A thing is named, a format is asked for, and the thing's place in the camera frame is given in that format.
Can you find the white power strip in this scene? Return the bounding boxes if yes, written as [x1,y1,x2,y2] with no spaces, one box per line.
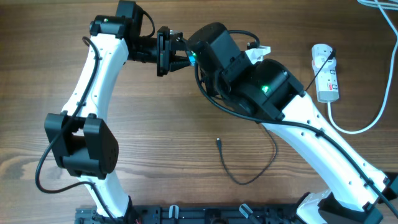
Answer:
[312,44,340,103]

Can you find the white power strip cord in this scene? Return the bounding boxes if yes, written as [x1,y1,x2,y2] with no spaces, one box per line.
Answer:
[326,0,398,135]

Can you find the black usb charging cable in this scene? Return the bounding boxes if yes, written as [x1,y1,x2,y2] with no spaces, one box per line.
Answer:
[216,48,337,186]

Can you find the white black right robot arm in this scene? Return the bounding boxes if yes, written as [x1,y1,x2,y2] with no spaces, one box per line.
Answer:
[187,22,397,223]

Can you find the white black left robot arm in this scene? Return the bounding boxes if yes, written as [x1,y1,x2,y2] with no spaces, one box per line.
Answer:
[44,1,192,223]

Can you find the white usb charger adapter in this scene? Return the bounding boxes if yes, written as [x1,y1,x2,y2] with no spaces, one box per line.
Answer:
[312,55,336,73]

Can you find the blue screen smartphone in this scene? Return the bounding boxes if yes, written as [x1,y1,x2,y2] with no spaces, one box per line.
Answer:
[186,50,197,67]

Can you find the white cables at corner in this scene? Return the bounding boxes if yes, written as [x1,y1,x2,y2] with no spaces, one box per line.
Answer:
[356,0,398,11]

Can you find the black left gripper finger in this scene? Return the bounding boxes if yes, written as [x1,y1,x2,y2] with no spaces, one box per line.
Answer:
[169,60,190,72]
[170,36,188,51]

